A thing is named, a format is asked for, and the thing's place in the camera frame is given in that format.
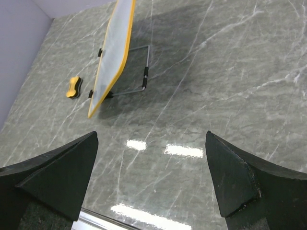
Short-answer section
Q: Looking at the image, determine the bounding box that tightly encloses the aluminium mounting rail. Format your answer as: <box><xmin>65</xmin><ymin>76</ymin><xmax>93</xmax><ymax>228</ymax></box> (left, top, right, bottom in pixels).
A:
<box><xmin>71</xmin><ymin>207</ymin><xmax>139</xmax><ymax>230</ymax></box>

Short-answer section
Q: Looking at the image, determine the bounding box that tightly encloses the wire whiteboard stand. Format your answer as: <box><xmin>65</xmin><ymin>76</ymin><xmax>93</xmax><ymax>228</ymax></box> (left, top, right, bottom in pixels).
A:
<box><xmin>104</xmin><ymin>45</ymin><xmax>150</xmax><ymax>100</ymax></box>

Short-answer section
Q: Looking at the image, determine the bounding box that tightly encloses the yellow-framed whiteboard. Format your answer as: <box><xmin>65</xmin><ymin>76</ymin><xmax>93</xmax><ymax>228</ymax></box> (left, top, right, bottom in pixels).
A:
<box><xmin>88</xmin><ymin>0</ymin><xmax>136</xmax><ymax>118</ymax></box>

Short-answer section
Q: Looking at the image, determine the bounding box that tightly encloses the yellow whiteboard eraser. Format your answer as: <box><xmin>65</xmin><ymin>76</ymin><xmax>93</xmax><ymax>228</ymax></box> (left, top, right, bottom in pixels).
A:
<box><xmin>66</xmin><ymin>76</ymin><xmax>83</xmax><ymax>99</ymax></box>

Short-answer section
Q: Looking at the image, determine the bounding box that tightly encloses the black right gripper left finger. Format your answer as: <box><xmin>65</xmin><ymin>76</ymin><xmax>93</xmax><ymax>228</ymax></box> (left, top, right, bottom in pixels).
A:
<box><xmin>0</xmin><ymin>131</ymin><xmax>99</xmax><ymax>230</ymax></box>

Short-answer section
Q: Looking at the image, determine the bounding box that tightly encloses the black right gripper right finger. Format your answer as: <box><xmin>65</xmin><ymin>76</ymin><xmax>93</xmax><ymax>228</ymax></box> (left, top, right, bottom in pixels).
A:
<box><xmin>205</xmin><ymin>131</ymin><xmax>307</xmax><ymax>230</ymax></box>

